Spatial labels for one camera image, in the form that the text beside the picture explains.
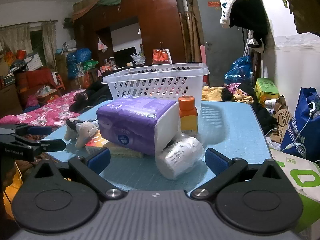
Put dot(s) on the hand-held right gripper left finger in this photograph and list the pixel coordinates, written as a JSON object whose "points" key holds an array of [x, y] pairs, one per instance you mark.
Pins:
{"points": [[99, 159]]}

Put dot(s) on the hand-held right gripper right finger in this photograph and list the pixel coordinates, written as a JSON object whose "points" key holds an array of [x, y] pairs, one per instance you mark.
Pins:
{"points": [[216, 161]]}

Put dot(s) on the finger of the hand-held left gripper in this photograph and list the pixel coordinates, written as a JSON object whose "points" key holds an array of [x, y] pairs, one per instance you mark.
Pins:
{"points": [[53, 145], [40, 130]]}

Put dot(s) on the orange box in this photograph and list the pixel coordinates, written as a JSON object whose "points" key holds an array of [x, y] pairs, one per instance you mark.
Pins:
{"points": [[96, 142]]}

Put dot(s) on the tan box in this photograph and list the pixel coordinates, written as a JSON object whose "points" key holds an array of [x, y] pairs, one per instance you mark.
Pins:
{"points": [[125, 153]]}

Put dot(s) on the plush cow toy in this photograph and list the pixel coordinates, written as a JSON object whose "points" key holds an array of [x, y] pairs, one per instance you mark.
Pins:
{"points": [[85, 130]]}

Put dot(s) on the white paper roll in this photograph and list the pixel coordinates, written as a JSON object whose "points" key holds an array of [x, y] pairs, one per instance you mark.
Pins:
{"points": [[180, 157]]}

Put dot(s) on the purple tissue pack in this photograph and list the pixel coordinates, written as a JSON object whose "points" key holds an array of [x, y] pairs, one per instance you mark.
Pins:
{"points": [[130, 120]]}

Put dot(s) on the orange medicine bottle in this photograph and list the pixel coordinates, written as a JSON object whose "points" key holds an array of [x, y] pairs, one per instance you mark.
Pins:
{"points": [[188, 120]]}

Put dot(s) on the white plastic basket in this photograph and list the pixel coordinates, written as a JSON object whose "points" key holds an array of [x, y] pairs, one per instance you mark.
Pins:
{"points": [[155, 85]]}

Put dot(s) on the pink floral blanket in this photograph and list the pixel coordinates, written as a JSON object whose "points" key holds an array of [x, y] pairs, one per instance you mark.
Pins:
{"points": [[50, 110]]}

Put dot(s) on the red cloth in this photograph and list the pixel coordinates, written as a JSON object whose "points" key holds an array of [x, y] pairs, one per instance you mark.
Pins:
{"points": [[40, 77]]}

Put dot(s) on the black clothes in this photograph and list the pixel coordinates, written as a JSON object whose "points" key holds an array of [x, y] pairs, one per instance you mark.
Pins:
{"points": [[262, 115]]}

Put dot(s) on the black clothing pile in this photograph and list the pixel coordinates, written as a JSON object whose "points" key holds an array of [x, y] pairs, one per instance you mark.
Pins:
{"points": [[100, 92]]}

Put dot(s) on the yellow patterned blanket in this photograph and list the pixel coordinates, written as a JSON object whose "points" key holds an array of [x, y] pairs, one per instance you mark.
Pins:
{"points": [[212, 93]]}

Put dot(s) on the stack of blue bags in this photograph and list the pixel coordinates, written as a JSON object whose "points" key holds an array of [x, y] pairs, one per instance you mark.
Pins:
{"points": [[77, 60]]}

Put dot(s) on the brown paper bag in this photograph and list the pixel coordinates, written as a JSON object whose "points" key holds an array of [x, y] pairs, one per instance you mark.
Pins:
{"points": [[282, 115]]}

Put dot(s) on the blue tote bag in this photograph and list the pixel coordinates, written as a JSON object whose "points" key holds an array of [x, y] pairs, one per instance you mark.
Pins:
{"points": [[297, 130]]}

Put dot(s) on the green lidded box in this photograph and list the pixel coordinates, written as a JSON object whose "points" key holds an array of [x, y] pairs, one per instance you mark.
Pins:
{"points": [[266, 86]]}

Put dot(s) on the green and white carton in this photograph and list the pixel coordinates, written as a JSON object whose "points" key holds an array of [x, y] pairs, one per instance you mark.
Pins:
{"points": [[307, 180]]}

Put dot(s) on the patterned curtain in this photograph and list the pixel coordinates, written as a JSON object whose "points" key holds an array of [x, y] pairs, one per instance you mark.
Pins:
{"points": [[15, 40]]}

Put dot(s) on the blue plastic bag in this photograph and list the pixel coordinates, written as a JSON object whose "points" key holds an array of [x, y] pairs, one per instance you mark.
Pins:
{"points": [[240, 70]]}

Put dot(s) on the pink hanging plastic bag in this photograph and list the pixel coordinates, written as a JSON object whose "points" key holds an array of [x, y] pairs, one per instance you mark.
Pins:
{"points": [[102, 45]]}

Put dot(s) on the black monitor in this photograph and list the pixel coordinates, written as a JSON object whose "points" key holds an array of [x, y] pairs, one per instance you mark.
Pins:
{"points": [[123, 56]]}

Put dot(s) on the white plastic bag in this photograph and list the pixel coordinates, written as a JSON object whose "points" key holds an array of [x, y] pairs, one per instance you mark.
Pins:
{"points": [[138, 58]]}

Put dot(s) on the white charger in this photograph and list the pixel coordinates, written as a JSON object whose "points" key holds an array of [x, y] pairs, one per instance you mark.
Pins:
{"points": [[312, 105]]}

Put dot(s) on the orange hanging bag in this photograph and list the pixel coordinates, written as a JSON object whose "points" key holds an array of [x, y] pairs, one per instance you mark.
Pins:
{"points": [[161, 56]]}

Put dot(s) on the grey door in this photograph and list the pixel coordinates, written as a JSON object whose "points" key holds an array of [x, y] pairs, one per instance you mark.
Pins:
{"points": [[212, 30]]}

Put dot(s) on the wooden sticks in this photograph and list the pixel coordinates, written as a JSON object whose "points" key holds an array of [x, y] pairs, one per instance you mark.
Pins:
{"points": [[191, 30]]}

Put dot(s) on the white and black sweater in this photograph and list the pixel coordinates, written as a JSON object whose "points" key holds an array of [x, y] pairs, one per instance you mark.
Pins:
{"points": [[250, 15]]}

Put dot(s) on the dark wooden wardrobe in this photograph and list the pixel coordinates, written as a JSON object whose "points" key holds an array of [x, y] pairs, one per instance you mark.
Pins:
{"points": [[160, 17]]}

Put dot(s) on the brown hanging tote bag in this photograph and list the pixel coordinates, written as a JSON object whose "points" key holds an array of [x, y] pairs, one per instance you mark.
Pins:
{"points": [[305, 5]]}

